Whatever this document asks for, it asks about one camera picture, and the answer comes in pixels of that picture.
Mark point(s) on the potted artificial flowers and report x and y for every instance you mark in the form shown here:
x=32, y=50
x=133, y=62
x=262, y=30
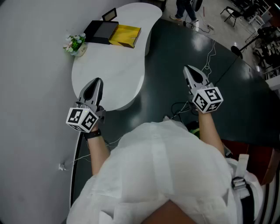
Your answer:
x=75, y=44

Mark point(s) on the person's right forearm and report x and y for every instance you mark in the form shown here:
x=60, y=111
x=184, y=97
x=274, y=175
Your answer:
x=207, y=131

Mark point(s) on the black wristwatch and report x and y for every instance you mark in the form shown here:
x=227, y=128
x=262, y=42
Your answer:
x=93, y=134

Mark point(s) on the black floor fan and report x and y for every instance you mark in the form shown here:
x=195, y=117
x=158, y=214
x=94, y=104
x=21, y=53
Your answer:
x=265, y=32

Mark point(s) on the grey fabric box lid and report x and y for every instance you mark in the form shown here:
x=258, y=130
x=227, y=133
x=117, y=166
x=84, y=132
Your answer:
x=102, y=30

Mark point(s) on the yellow transparent plastic box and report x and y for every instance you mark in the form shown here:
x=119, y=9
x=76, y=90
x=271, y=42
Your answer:
x=124, y=35

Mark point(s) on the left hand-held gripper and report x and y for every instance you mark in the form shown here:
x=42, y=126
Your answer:
x=81, y=119

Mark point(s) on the white power strip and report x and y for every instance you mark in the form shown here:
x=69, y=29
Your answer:
x=210, y=26

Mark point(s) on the green black object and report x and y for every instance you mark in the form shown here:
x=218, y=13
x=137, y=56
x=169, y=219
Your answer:
x=193, y=130

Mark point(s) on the reddish brown cabinet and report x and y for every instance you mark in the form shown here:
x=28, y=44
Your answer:
x=251, y=157

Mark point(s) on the black chair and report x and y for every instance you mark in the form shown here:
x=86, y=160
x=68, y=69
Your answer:
x=233, y=14

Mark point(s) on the person's leg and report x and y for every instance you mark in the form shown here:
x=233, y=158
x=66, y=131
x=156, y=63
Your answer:
x=170, y=214

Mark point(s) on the person's left forearm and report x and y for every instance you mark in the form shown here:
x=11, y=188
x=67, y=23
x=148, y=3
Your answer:
x=97, y=153

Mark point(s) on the white power adapter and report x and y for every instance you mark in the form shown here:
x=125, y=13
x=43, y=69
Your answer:
x=61, y=166

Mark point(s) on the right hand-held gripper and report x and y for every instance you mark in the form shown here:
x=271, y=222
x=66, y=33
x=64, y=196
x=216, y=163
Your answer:
x=207, y=99

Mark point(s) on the person in white coat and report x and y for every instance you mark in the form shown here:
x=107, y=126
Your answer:
x=164, y=164

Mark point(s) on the black picture frame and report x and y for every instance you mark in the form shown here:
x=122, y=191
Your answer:
x=109, y=15

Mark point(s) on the white shelving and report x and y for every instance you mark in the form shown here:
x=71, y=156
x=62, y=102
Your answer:
x=273, y=76

